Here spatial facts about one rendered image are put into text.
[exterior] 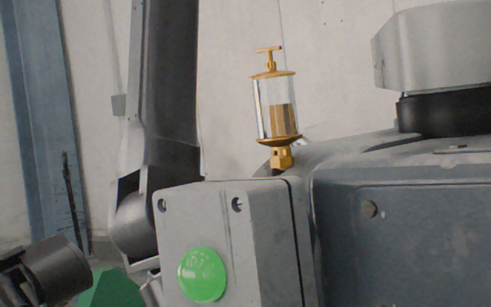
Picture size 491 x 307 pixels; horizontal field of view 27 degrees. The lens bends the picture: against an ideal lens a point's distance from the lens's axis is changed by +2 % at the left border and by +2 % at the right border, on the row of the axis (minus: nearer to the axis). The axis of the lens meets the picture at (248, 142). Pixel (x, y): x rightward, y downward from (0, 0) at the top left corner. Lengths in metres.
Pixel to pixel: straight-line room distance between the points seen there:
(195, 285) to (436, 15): 0.22
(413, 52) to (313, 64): 6.62
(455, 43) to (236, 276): 0.20
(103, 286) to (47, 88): 3.25
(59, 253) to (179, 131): 0.32
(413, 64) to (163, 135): 0.29
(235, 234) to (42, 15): 8.71
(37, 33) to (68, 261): 8.04
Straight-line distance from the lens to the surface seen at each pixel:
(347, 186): 0.53
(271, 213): 0.52
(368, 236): 0.53
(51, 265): 1.13
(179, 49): 0.90
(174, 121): 0.87
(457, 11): 0.62
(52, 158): 9.11
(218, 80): 7.92
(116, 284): 6.31
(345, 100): 7.09
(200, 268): 0.52
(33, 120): 9.46
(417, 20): 0.63
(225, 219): 0.52
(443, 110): 0.62
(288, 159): 0.59
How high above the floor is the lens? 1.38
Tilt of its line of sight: 3 degrees down
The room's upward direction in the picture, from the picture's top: 7 degrees counter-clockwise
